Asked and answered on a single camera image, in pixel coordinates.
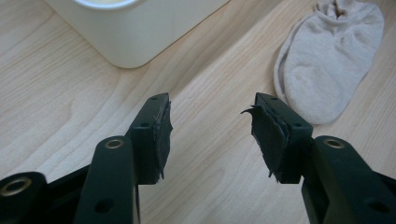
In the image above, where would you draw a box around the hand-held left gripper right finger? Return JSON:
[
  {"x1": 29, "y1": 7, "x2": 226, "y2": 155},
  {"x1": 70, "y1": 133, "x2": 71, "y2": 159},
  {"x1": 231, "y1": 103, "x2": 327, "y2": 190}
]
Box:
[{"x1": 241, "y1": 91, "x2": 396, "y2": 224}]

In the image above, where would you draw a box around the white divided storage box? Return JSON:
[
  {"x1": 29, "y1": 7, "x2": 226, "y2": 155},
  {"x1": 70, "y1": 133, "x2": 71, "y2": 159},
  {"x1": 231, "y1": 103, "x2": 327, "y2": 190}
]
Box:
[{"x1": 45, "y1": 0, "x2": 232, "y2": 69}]

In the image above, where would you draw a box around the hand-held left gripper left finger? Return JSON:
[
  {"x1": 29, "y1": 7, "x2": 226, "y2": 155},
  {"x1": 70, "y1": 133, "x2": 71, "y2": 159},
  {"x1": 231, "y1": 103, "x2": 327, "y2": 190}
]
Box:
[{"x1": 74, "y1": 92, "x2": 174, "y2": 224}]

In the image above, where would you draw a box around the beige sock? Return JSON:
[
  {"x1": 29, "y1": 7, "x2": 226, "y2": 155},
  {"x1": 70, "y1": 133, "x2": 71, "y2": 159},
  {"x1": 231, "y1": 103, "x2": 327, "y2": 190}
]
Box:
[{"x1": 274, "y1": 0, "x2": 386, "y2": 125}]

